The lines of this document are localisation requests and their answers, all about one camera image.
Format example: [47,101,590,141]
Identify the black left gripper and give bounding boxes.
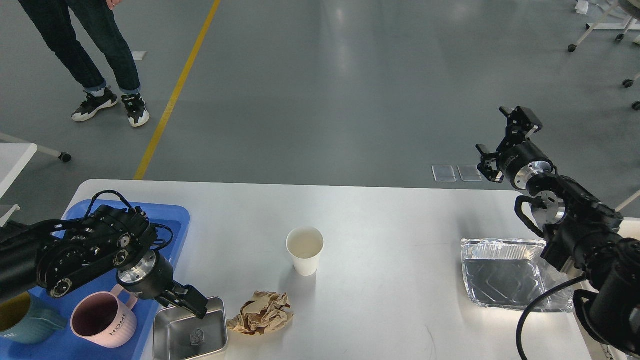
[116,250,209,320]

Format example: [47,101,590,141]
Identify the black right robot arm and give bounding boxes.
[476,106,640,359]

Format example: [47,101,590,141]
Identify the pink ribbed mug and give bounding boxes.
[70,284,138,349]

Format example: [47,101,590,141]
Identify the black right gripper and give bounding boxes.
[475,106,556,191]

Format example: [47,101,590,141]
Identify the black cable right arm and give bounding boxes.
[515,272,586,360]

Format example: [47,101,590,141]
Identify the clear floor plate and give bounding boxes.
[431,164,457,183]
[457,165,483,182]

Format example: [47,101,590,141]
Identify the white wheeled cart frame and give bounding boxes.
[567,0,640,53]

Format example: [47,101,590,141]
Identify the clear floor plate right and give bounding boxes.
[457,165,483,182]

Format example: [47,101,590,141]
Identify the crumpled brown paper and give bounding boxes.
[226,291,294,336]

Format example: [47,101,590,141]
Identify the teal ceramic mug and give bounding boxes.
[0,292,68,345]

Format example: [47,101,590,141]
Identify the white paper cup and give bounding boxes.
[286,226,325,277]

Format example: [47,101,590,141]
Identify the white paper scrap on floor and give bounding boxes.
[131,51,147,62]

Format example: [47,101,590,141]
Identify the white plastic bin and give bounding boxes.
[579,218,640,360]

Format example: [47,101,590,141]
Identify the white side table left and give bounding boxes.
[0,133,72,227]

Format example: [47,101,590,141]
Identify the person in dark jeans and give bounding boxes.
[18,0,151,128]

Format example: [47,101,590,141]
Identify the square stainless steel tin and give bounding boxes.
[152,296,229,360]

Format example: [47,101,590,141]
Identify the blue plastic tray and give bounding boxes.
[0,200,191,360]

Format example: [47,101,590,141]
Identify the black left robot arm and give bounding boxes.
[0,195,208,319]

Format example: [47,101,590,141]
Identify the aluminium foil tray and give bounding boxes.
[461,238,569,312]

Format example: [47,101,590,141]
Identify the clear floor plate left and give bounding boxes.
[431,164,457,183]

